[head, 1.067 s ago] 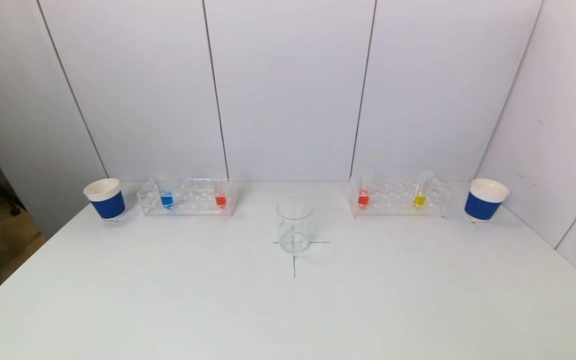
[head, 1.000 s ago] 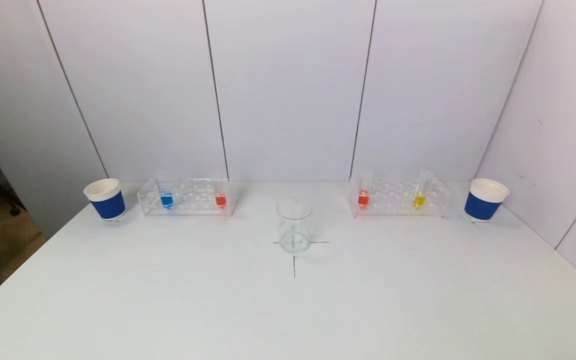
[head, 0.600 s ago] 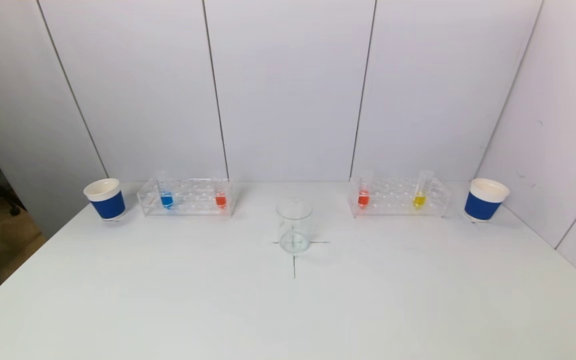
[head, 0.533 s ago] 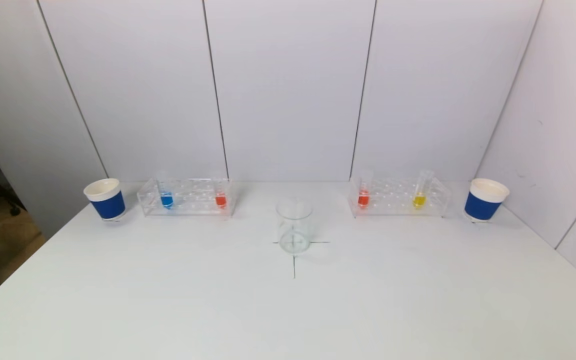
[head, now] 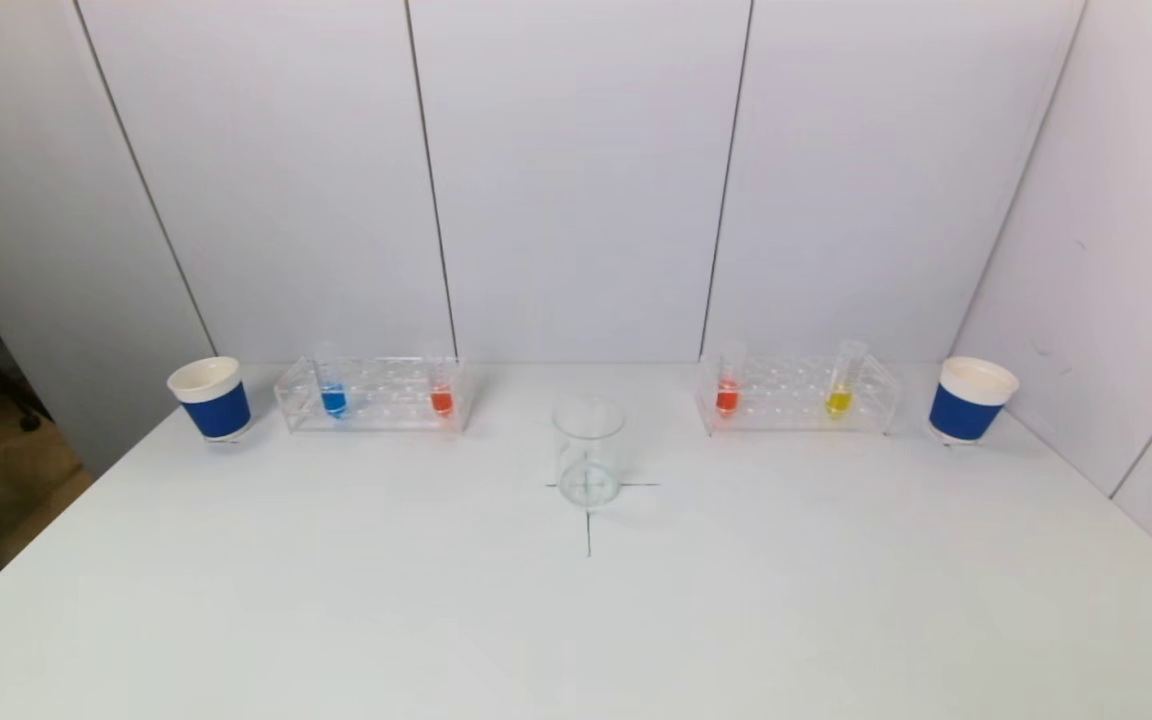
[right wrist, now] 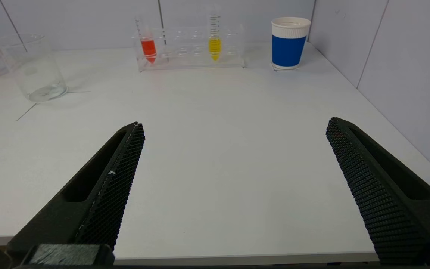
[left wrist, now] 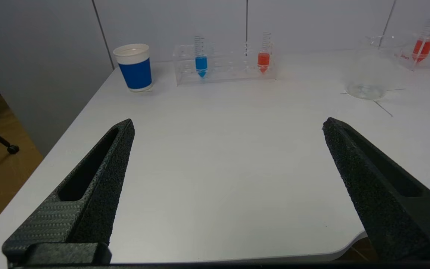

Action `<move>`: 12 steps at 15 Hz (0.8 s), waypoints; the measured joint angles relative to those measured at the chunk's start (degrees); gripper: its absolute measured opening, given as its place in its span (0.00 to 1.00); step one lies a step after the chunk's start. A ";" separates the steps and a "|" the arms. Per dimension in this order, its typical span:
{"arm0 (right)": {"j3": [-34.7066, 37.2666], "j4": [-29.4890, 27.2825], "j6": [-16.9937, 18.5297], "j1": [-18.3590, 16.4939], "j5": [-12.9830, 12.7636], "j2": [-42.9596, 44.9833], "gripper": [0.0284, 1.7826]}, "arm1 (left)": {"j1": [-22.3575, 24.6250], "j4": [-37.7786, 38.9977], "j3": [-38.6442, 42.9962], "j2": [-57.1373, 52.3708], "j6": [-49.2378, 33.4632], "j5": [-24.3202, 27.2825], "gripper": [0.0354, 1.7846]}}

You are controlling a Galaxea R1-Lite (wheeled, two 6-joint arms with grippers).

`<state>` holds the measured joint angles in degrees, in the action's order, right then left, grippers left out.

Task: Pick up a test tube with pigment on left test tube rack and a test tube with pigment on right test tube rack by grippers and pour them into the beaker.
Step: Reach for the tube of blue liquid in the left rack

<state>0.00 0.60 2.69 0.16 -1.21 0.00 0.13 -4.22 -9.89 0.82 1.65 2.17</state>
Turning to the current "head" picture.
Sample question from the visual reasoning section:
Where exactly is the test tube with orange pigment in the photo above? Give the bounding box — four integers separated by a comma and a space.
428, 345, 456, 418
715, 340, 747, 417

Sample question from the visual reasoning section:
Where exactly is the test tube with yellow pigment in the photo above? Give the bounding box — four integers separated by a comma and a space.
825, 339, 869, 419

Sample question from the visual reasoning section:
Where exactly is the clear acrylic test tube rack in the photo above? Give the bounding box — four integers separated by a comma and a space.
274, 357, 467, 434
696, 352, 903, 436

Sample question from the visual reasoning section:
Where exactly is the paper cup with blue sleeve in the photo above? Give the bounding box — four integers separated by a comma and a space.
168, 357, 253, 442
929, 356, 1020, 444

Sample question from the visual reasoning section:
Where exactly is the clear glass beaker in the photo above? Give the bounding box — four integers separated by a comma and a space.
552, 396, 627, 509

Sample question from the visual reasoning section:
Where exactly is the clear graduated plastic test tube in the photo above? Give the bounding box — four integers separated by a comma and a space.
314, 342, 349, 419

